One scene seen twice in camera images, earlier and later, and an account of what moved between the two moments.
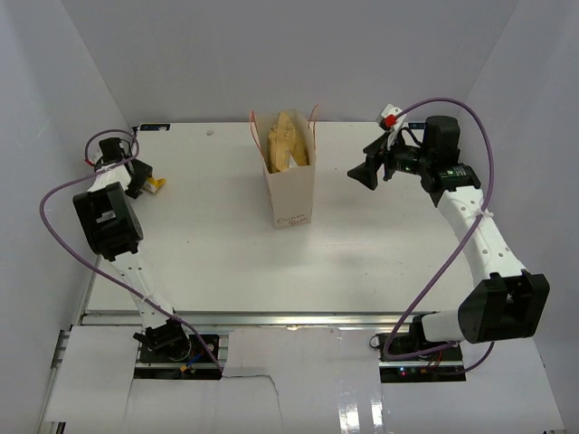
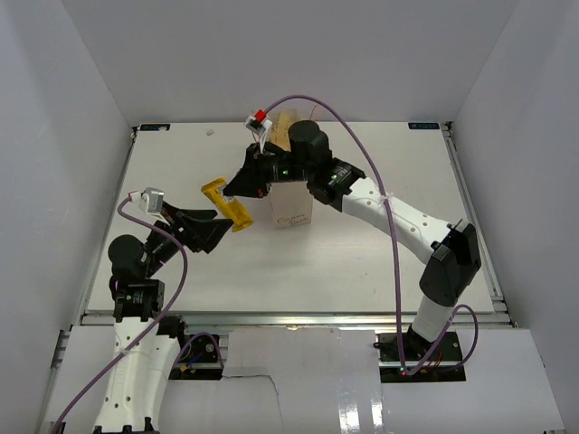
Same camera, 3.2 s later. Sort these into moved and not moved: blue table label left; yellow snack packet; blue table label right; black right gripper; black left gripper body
Moved: black right gripper; yellow snack packet; black left gripper body
Not moved: blue table label left; blue table label right
